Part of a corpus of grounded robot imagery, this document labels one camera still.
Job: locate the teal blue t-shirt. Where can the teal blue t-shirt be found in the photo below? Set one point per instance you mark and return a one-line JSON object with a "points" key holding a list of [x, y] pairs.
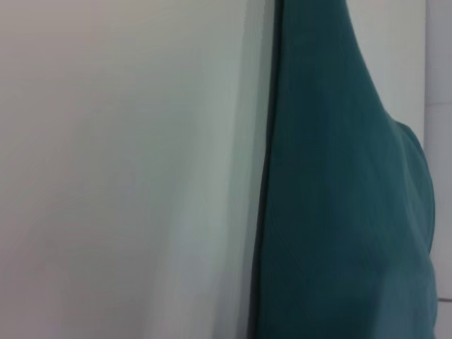
{"points": [[335, 194]]}

